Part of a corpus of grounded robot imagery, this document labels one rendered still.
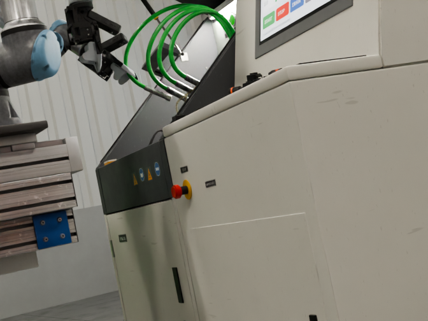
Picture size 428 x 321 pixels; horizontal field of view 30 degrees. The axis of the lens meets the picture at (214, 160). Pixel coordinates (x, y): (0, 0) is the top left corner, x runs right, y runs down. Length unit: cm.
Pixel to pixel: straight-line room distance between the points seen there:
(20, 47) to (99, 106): 751
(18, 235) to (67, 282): 709
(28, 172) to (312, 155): 81
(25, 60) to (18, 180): 30
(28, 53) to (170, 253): 68
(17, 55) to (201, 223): 61
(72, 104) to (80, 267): 187
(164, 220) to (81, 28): 66
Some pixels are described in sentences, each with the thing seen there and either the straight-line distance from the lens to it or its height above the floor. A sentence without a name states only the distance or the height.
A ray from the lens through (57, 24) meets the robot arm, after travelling 281.
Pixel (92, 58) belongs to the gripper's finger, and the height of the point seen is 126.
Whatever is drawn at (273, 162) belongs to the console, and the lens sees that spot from 162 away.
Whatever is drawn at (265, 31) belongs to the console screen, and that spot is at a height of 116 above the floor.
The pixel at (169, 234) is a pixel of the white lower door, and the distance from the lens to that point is 223.
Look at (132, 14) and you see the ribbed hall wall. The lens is 1004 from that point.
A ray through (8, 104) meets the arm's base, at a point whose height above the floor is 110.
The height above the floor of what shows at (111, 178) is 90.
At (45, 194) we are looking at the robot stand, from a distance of 205.
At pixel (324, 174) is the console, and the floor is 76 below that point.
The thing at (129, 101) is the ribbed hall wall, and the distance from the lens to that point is 972.
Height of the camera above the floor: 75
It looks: 3 degrees up
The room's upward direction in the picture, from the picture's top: 11 degrees counter-clockwise
